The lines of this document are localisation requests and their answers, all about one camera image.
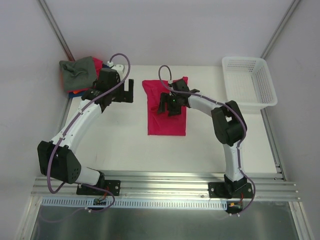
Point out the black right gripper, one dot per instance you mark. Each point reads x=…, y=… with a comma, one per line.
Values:
x=170, y=105

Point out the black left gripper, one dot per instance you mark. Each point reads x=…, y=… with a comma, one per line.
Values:
x=122, y=92

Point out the crimson pink t shirt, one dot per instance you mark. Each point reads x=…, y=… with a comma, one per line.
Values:
x=162, y=124

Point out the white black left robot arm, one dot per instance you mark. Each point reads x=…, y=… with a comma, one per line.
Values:
x=57, y=159

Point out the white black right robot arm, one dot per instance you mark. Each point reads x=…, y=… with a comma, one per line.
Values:
x=228, y=124

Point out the folded red t shirt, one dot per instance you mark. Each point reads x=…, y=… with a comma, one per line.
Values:
x=98, y=64

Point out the folded navy blue t shirt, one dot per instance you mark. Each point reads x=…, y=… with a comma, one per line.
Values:
x=75, y=94

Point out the white plastic mesh basket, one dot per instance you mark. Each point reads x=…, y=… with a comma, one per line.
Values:
x=248, y=81

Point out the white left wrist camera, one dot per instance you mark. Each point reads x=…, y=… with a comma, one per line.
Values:
x=118, y=67

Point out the aluminium frame rail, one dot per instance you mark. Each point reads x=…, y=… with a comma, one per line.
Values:
x=194, y=186

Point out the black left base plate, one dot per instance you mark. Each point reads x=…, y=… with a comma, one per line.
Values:
x=112, y=186

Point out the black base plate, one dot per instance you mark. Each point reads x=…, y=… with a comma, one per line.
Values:
x=112, y=186
x=220, y=190

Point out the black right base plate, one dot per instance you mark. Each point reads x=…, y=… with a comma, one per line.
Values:
x=220, y=190

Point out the white slotted cable duct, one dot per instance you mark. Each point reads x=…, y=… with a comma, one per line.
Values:
x=131, y=203

